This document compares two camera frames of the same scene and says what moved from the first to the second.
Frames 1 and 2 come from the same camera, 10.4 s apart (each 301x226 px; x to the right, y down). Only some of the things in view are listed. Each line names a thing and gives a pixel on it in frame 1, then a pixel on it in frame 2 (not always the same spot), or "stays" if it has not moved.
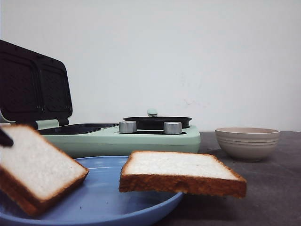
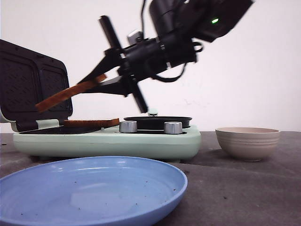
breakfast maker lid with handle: x=34 y=86 stays
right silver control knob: x=172 y=128 stays
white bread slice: x=177 y=172 → x=78 y=88
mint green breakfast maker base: x=82 y=141 stays
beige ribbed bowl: x=247 y=144 stays
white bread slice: x=34 y=171 → x=91 y=124
